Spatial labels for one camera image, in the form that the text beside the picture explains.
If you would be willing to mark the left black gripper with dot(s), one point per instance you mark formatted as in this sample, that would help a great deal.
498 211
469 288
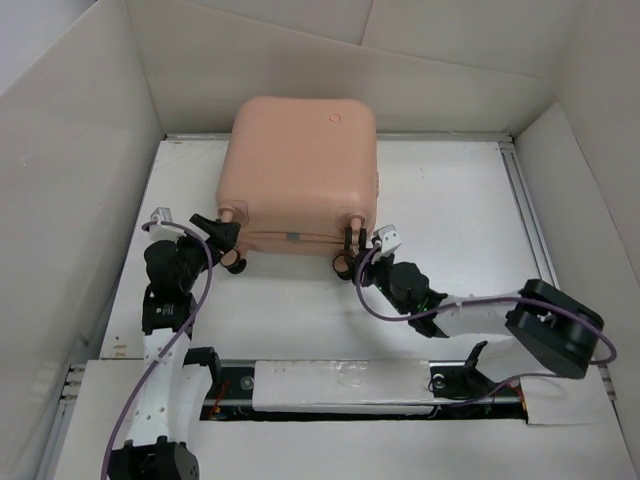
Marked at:
221 236

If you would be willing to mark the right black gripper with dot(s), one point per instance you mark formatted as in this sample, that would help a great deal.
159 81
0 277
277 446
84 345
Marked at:
370 267

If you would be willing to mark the pink hard-shell suitcase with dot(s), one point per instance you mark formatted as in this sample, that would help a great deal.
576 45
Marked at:
300 177

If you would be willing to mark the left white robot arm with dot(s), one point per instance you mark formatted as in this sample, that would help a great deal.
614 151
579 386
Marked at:
150 438

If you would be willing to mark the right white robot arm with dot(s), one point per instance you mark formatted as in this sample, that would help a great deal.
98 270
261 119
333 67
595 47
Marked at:
537 331

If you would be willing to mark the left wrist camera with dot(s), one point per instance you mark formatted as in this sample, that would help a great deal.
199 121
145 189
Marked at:
159 225

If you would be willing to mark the white padded base rail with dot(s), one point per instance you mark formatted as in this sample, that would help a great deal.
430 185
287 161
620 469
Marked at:
338 386

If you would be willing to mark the aluminium frame rail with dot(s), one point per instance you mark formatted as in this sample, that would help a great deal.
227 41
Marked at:
533 230

